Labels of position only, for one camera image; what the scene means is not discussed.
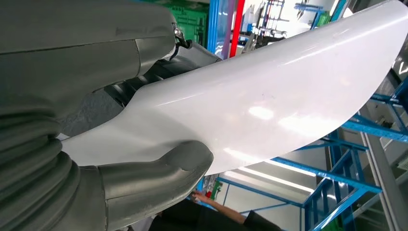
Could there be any red barrier belt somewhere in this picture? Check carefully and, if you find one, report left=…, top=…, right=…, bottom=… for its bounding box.
left=229, top=0, right=246, bottom=59

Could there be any green plastic crate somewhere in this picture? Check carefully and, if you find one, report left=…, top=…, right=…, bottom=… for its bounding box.
left=166, top=0, right=209, bottom=48

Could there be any blue metal shelf rack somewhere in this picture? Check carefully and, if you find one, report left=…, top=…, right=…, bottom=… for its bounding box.
left=207, top=0, right=235, bottom=60
left=220, top=75, right=408, bottom=231

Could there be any person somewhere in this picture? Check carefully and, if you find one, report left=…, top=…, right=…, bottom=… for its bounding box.
left=127, top=191, right=283, bottom=231

